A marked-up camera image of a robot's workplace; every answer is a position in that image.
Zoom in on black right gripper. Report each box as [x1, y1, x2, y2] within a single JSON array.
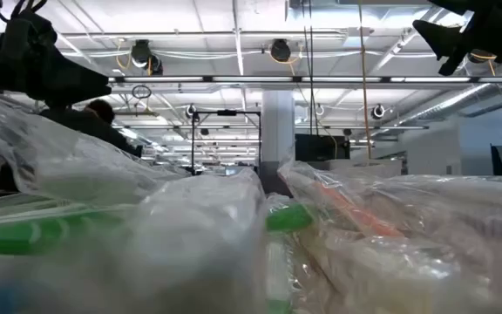
[[412, 0, 502, 77]]

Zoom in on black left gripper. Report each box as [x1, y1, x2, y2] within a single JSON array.
[[0, 0, 112, 108]]

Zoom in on orange toothbrush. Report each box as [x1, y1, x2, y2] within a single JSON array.
[[279, 160, 407, 245]]

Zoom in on person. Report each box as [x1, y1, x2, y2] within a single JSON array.
[[39, 99, 144, 159]]

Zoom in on black monitor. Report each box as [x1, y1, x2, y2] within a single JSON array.
[[294, 133, 351, 162]]

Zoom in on long ceiling light strip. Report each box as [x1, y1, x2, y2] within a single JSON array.
[[108, 75, 502, 85]]

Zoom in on white building column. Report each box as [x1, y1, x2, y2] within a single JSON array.
[[259, 89, 296, 196]]

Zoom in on silver ventilation duct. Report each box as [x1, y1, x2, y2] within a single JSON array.
[[397, 65, 502, 128]]

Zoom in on black stand frame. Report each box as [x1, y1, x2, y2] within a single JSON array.
[[191, 109, 262, 176]]

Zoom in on black hanging cable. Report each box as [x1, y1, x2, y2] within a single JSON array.
[[301, 0, 321, 137]]

